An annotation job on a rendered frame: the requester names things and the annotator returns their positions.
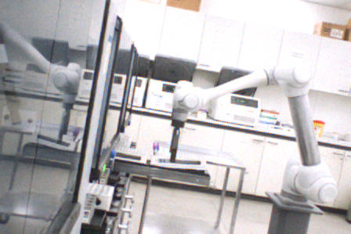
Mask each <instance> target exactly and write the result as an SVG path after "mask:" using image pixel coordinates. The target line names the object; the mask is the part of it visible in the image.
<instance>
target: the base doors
mask: <svg viewBox="0 0 351 234"><path fill-rule="evenodd" d="M140 120H141V123H140ZM130 121H131V124H130V125H129V126H128V127H127V130H126V133H125V134H130V135H133V137H132V142H135V143H137V145H136V148H137V149H140V150H146V151H148V154H147V160H150V154H151V152H152V150H153V142H154V140H158V141H165V142H171V141H172V133H173V128H174V127H173V126H170V125H171V123H172V121H169V120H162V119H159V118H152V117H147V116H140V115H137V114H132V119H131V120H130ZM139 124H140V125H139ZM157 128H166V130H164V129H157ZM186 128H192V129H186ZM194 129H196V130H194ZM179 130H180V131H181V133H180V135H179V144H181V145H188V146H196V147H200V148H204V149H213V150H218V151H223V152H226V153H232V154H234V156H236V158H238V160H240V162H241V163H242V164H243V165H244V166H245V167H246V170H248V172H249V173H248V174H245V173H244V182H243V185H242V190H241V192H242V193H247V194H255V195H257V196H267V195H266V194H265V191H268V192H272V193H280V191H281V189H282V180H283V177H284V170H285V168H286V163H287V162H288V161H289V160H290V158H291V157H293V156H294V155H298V156H299V149H298V147H297V142H292V141H285V140H282V139H273V138H269V137H262V136H259V135H250V134H247V133H240V132H237V131H227V130H224V129H218V128H208V127H205V126H201V125H195V124H185V128H180V129H179ZM184 132H186V133H184ZM138 133H139V135H138ZM224 133H225V134H224ZM181 134H182V135H181ZM137 136H138V138H137ZM223 136H224V137H223ZM253 139H257V140H262V141H264V142H261V141H255V140H253ZM180 140H181V141H180ZM240 141H244V142H249V144H247V143H243V142H240ZM268 141H269V142H274V143H278V145H277V144H274V143H269V142H268ZM221 148H222V149H221ZM319 152H320V154H324V155H328V157H322V156H320V160H322V161H323V162H325V163H326V164H327V165H328V169H329V170H330V172H331V175H332V178H333V179H334V180H335V181H336V184H337V186H338V195H337V196H336V199H335V200H332V202H330V203H325V204H318V203H313V202H312V201H311V200H309V201H310V202H311V203H312V204H317V205H321V206H325V207H333V208H341V209H345V210H348V206H349V202H350V200H349V199H350V197H351V157H348V156H347V155H349V156H351V152H350V151H344V150H340V149H331V148H327V147H321V146H319ZM334 153H340V154H344V156H343V155H340V154H334ZM340 158H342V160H340ZM346 159H347V160H346ZM341 162H342V166H340V163H341ZM217 168H218V169H217ZM205 169H207V170H208V173H209V175H210V176H211V180H210V183H211V182H212V181H213V183H214V184H215V186H216V188H217V189H223V183H224V179H225V173H226V167H221V166H215V165H211V164H206V165H205ZM240 171H241V170H237V169H234V168H231V169H230V173H229V179H228V182H227V185H226V190H229V191H233V192H236V191H237V187H238V181H239V177H240ZM152 179H158V180H162V181H168V182H177V183H184V184H187V185H198V184H194V183H186V182H181V181H173V180H169V179H162V178H156V177H152ZM198 186H205V187H207V186H206V185H198ZM267 197H268V196H267Z"/></svg>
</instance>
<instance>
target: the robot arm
mask: <svg viewBox="0 0 351 234"><path fill-rule="evenodd" d="M311 78H312V72H311V69H310V68H309V67H308V66H307V65H306V64H305V63H303V62H301V61H294V60H292V61H284V62H282V63H277V64H275V65H272V66H269V67H265V68H262V69H261V70H257V71H256V72H253V73H252V74H249V75H247V76H243V77H242V78H238V79H236V80H233V81H231V82H227V83H226V84H223V85H219V86H218V87H216V88H210V89H201V88H193V85H192V83H191V82H188V81H179V82H178V83H177V86H176V87H175V91H174V93H173V101H172V103H173V108H172V118H173V119H172V123H171V126H173V127H174V128H173V133H172V141H171V145H170V148H169V152H170V153H171V156H170V159H169V162H173V163H175V160H176V154H177V149H178V144H179V135H180V133H181V131H180V130H179V129H180V128H185V121H186V119H187V116H188V112H192V111H195V110H198V109H200V108H201V107H203V106H204V105H205V103H207V102H208V101H211V100H213V99H217V98H219V97H221V96H223V95H227V94H229V93H232V92H236V91H238V90H240V89H244V88H255V87H264V86H268V85H279V86H280V88H281V89H282V92H283V93H284V95H285V96H286V97H288V105H289V107H290V113H291V119H292V123H293V128H294V131H295V138H296V141H297V147H298V149H299V156H298V155H294V156H293V157H291V158H290V160H289V161H288V162H287V163H286V168H285V170H284V177H283V180H282V189H281V191H280V193H274V196H277V197H278V198H279V199H280V200H281V201H282V203H283V204H287V205H292V206H300V207H307V208H311V209H313V208H314V206H313V205H312V204H311V203H310V202H309V201H308V200H311V201H312V202H313V203H318V204H325V203H330V202H332V200H335V199H336V196H337V195H338V186H337V184H336V181H335V180H334V179H333V178H332V175H331V172H330V170H329V169H328V165H327V164H326V163H325V162H323V161H322V160H320V152H319V146H318V144H317V136H316V133H315V127H314V125H313V117H312V114H311V109H310V106H309V98H308V95H307V93H308V92H309V83H310V82H311Z"/></svg>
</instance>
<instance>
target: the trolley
mask: <svg viewBox="0 0 351 234"><path fill-rule="evenodd" d="M154 142H159V145H160V149H159V153H169V148H170V145H171V142H165V141H158V140H154ZM177 153H185V154H203V155H204V156H205V158H206V164H211V165H215V166H221V167H226V173H225V179H224V183H223V190H222V194H221V200H220V203H219V211H218V214H217V220H216V223H215V222H212V221H202V220H199V219H192V218H182V217H179V216H175V215H168V214H159V213H155V212H152V211H147V204H148V197H149V194H150V185H151V182H152V177H148V180H147V189H146V192H145V196H144V202H143V211H142V214H141V221H140V224H139V231H138V234H221V231H220V229H219V223H220V220H221V214H222V211H223V203H224V200H225V194H226V185H227V182H228V179H229V173H230V169H231V168H234V169H237V170H241V171H240V177H239V181H238V187H237V191H236V198H235V201H234V206H233V215H232V218H231V222H230V229H229V234H233V231H234V226H235V222H236V216H237V212H238V205H239V202H240V196H241V190H242V185H243V182H244V173H245V174H248V173H249V172H248V170H246V167H245V166H244V165H243V164H242V163H241V162H240V160H238V158H236V156H234V154H232V153H226V152H223V151H218V150H213V149H204V148H200V147H196V146H188V145H181V144H178V149H177Z"/></svg>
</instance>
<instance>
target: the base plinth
mask: <svg viewBox="0 0 351 234"><path fill-rule="evenodd" d="M147 180H148V178H145V177H139V176H135V175H133V176H132V178H131V181H134V182H139V183H147ZM151 185H161V186H167V187H172V188H175V189H185V190H193V191H196V192H200V193H211V194H218V195H221V194H222V189H213V188H209V189H208V187H205V186H198V185H187V184H184V183H177V182H168V181H162V180H158V179H152V182H151ZM225 196H232V197H236V192H233V191H229V190H227V191H226V194H225ZM240 198H242V199H246V200H257V201H260V202H267V203H273V201H272V200H271V199H270V198H269V197H267V196H257V195H255V194H247V193H241V196H240ZM314 205H315V206H316V207H317V208H319V209H320V210H321V211H323V212H331V213H335V214H345V215H347V212H348V210H345V209H341V208H333V207H325V206H321V205H317V204H314Z"/></svg>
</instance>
